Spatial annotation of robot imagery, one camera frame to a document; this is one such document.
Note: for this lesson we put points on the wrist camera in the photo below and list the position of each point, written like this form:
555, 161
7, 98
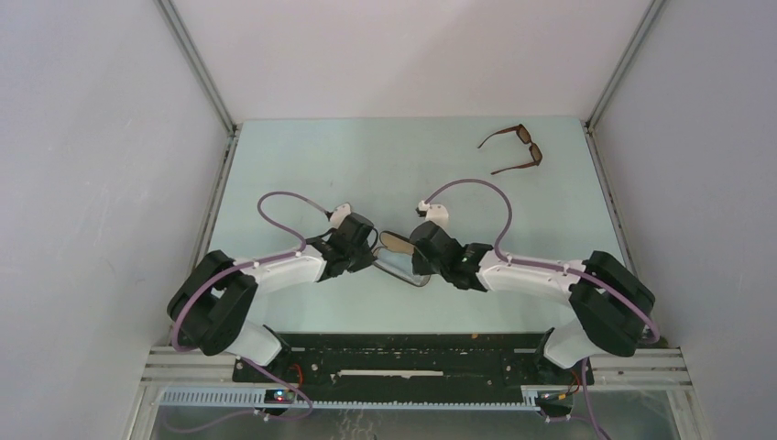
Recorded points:
433, 212
339, 214

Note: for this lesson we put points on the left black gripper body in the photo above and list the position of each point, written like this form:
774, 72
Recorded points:
359, 258

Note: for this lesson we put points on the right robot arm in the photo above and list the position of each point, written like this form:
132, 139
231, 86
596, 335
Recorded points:
609, 303

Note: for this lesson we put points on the black glasses case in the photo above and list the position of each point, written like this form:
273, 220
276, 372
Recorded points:
397, 243

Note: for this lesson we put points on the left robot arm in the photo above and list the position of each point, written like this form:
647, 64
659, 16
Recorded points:
210, 310

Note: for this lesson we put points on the brown sunglasses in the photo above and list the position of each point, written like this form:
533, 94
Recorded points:
531, 152

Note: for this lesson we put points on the light blue cleaning cloth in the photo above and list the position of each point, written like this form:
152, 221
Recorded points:
397, 264

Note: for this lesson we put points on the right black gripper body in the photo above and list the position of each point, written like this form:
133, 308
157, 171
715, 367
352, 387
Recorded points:
422, 267

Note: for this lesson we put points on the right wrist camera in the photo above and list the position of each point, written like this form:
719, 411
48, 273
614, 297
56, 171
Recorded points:
433, 212

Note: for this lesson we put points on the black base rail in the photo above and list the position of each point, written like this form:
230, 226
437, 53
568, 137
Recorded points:
421, 368

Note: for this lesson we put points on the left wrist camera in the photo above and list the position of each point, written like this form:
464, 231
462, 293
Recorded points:
339, 214

